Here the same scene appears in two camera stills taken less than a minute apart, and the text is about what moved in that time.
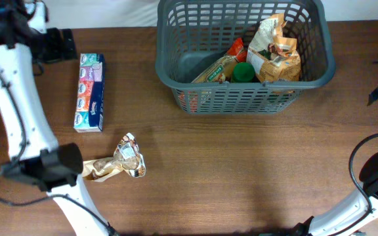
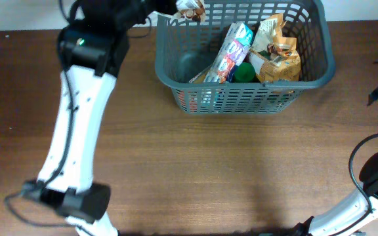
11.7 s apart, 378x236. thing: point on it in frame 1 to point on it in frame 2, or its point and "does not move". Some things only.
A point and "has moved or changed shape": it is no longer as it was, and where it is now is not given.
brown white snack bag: x=126 y=158 to x=192 y=9
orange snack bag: x=272 y=57 does not move
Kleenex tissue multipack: x=88 y=115 has moved or changed shape
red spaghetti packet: x=222 y=71 to x=189 y=99
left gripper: x=60 y=52 to x=170 y=5
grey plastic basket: x=194 y=36 does not move
